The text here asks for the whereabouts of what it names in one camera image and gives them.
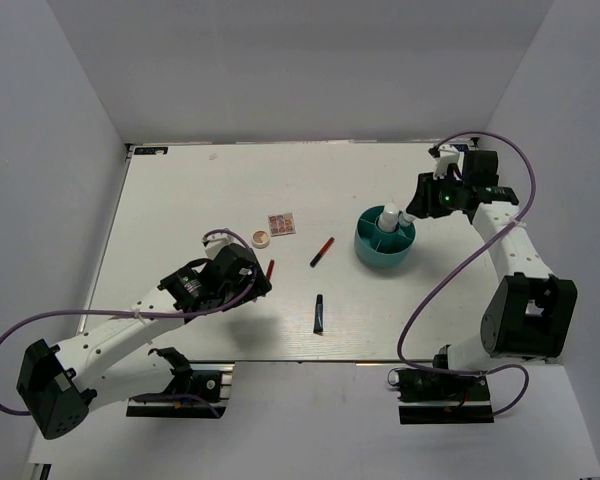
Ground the white cap toner bottle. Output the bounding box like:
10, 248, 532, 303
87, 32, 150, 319
376, 203, 400, 233

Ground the red lip gloss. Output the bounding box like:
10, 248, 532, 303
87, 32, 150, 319
310, 237, 335, 268
266, 259, 275, 280

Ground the teal round organizer cup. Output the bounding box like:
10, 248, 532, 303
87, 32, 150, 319
354, 205, 416, 269

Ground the black mascara tube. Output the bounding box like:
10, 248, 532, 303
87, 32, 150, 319
313, 294, 324, 334

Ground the small black cap jar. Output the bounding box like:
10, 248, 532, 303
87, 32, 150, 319
398, 212, 415, 227

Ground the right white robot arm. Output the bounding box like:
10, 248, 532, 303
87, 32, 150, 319
406, 145, 577, 399

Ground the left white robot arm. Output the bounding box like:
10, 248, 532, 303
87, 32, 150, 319
17, 243, 272, 440

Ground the round beige powder compact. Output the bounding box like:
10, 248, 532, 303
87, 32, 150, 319
251, 230, 270, 249

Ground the right table corner label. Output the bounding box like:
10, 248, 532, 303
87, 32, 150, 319
451, 144, 470, 152

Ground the table corner label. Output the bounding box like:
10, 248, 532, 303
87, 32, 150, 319
133, 146, 169, 155
451, 144, 470, 152

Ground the square eyeshadow palette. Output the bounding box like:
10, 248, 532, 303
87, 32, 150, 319
268, 213, 296, 237

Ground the left table corner label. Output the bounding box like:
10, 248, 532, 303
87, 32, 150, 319
133, 146, 169, 155

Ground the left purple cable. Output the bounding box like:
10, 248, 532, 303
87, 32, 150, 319
0, 228, 259, 419

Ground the purple cable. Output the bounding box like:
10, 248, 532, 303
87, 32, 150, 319
397, 131, 538, 417
0, 228, 259, 419

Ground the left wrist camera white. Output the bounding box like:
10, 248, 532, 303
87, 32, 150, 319
202, 232, 234, 260

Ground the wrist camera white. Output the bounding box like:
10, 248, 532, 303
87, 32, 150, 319
428, 144, 461, 180
202, 232, 234, 260

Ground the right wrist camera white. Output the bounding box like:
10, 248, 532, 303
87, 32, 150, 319
428, 144, 461, 180

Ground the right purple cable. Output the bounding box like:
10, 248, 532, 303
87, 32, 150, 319
397, 131, 538, 417

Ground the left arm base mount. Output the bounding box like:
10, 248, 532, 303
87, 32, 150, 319
126, 347, 233, 420

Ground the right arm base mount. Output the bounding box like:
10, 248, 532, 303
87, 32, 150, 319
387, 368, 494, 425

